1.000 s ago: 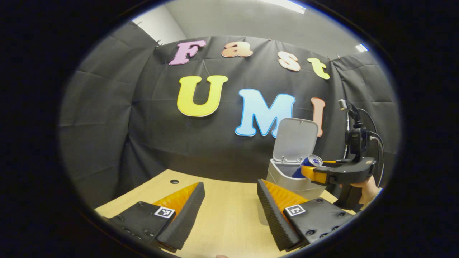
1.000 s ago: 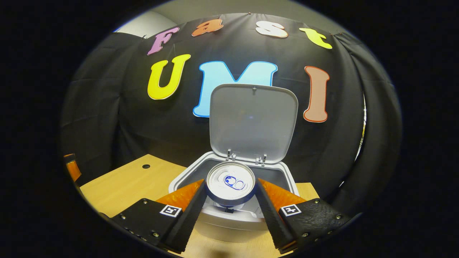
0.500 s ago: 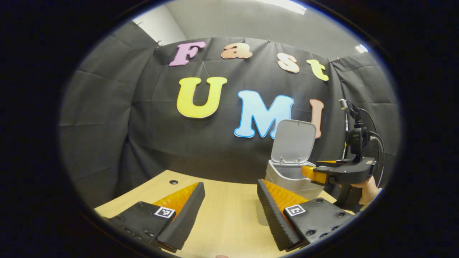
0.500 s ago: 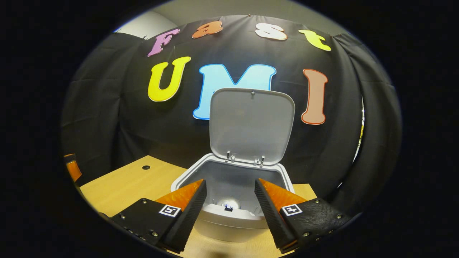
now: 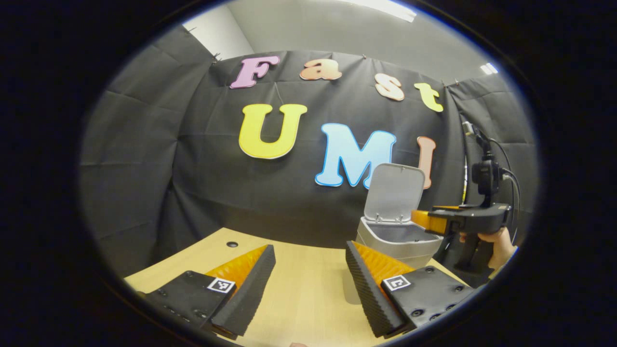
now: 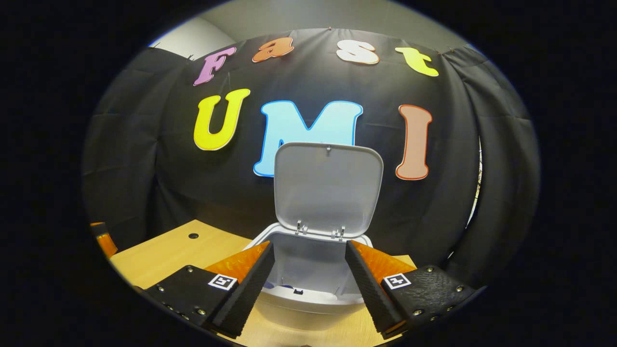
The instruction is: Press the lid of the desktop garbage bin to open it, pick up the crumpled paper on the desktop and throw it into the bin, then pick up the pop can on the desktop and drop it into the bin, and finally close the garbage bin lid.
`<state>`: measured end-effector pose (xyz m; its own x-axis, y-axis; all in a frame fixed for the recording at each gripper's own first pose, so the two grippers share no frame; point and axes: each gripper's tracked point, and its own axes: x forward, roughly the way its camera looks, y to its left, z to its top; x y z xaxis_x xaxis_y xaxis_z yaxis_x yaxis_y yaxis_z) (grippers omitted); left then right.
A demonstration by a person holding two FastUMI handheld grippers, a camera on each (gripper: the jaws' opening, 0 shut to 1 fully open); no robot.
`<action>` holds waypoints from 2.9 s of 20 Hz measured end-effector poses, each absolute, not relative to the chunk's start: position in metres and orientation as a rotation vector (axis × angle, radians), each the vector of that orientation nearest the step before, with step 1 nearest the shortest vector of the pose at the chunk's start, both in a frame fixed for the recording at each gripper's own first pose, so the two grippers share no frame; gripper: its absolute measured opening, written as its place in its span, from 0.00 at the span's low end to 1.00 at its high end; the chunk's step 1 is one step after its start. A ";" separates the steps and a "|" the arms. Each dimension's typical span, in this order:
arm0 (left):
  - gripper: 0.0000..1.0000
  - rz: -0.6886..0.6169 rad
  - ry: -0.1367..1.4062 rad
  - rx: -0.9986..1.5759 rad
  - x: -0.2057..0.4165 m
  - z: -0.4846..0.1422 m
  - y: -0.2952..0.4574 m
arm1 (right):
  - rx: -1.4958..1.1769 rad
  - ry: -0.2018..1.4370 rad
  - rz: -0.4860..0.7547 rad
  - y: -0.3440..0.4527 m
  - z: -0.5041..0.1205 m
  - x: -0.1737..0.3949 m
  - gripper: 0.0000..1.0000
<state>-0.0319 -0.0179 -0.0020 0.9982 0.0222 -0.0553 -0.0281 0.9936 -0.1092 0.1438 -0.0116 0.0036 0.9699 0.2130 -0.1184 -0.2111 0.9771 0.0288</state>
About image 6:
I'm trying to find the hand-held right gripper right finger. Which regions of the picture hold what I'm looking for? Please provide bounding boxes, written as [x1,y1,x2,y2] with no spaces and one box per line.
[344,240,483,340]

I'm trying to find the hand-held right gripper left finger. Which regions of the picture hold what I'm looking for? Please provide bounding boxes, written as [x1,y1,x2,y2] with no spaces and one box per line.
[131,241,276,340]

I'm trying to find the white desktop garbage bin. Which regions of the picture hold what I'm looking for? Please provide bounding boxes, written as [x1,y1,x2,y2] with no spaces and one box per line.
[243,141,385,331]

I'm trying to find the wooden desktop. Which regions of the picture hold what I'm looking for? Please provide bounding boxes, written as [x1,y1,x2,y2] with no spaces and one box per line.
[110,219,417,347]

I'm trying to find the black backdrop cloth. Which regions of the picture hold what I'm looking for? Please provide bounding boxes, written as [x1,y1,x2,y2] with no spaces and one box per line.
[81,27,540,290]

